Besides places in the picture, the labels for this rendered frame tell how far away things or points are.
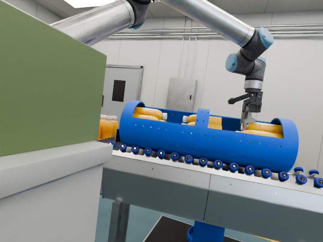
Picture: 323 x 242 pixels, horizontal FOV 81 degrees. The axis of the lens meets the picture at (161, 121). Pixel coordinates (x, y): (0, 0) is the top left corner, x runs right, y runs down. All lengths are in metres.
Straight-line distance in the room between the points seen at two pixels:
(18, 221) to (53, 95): 0.21
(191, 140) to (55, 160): 0.72
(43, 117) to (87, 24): 0.47
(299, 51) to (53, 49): 4.51
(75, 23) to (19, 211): 0.60
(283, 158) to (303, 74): 3.64
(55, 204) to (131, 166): 0.71
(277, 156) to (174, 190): 0.52
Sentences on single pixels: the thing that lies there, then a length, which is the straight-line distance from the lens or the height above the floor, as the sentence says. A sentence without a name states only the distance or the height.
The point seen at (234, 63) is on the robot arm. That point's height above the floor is 1.47.
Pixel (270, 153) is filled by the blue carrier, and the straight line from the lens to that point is 1.02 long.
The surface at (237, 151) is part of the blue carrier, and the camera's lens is 0.99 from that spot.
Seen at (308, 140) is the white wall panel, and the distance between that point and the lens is 4.57.
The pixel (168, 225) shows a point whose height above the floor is 0.15.
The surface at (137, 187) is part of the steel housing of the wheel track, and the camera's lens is 1.13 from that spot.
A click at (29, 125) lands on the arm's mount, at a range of 0.38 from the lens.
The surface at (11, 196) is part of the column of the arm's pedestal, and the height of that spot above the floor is 1.05.
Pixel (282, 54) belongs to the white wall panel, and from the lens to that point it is 4.62.
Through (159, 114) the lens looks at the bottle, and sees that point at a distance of 1.12.
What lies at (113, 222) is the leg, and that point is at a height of 0.51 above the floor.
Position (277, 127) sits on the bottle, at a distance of 1.15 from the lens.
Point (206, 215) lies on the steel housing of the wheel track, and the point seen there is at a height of 0.68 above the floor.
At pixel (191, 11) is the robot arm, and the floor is 1.62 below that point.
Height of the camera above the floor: 1.20
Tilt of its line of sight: 3 degrees down
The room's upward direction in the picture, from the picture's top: 7 degrees clockwise
